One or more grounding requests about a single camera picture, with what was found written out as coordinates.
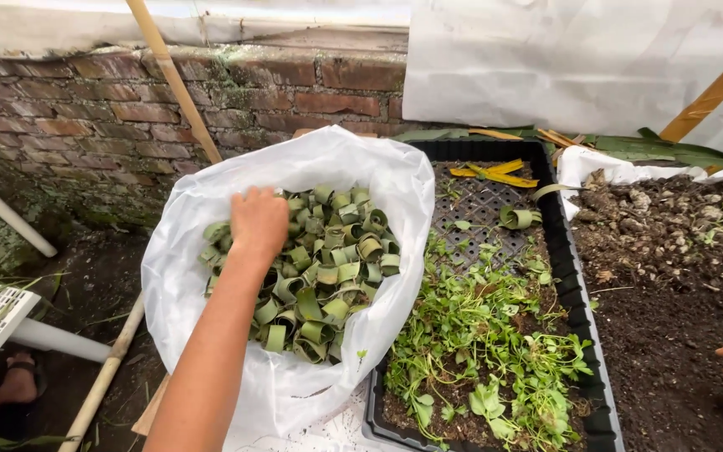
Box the pale bamboo pole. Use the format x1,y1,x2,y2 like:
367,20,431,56
58,291,146,452

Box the heap of green seedlings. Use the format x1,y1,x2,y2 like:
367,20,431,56
385,220,595,452

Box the pile of green leaf rings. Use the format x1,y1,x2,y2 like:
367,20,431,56
197,184,402,365

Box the white sack under soil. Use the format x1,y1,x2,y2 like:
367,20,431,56
556,145,723,221

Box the white plastic bag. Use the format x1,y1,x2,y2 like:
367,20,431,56
141,125,436,440

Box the black seedling tray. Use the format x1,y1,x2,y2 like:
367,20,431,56
361,138,625,452

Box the wooden board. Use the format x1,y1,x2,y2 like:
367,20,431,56
131,373,172,437

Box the yellow leaf strips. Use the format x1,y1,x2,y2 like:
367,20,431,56
449,158,540,189

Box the single curled leaf ring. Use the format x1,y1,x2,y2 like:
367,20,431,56
500,205,543,231

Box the green banana leaves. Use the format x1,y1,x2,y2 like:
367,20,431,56
392,126,723,169

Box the person's foot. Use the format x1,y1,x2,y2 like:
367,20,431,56
0,352,39,412

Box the person's left hand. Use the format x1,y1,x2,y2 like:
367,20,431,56
230,186,291,266

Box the long bamboo pole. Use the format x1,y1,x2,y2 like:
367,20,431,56
126,0,223,165

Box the heap of dark soil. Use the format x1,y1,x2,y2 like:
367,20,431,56
570,169,723,452

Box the black sandal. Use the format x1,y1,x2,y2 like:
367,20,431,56
4,352,49,398

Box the thick white plastic pipe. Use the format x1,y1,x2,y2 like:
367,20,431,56
9,318,113,364

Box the white plastic sheet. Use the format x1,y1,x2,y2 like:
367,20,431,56
402,0,723,154

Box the short flat bamboo stick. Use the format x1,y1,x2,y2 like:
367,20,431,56
659,70,723,144

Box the thin white plastic pipe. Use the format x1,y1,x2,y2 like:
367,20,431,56
0,163,59,259

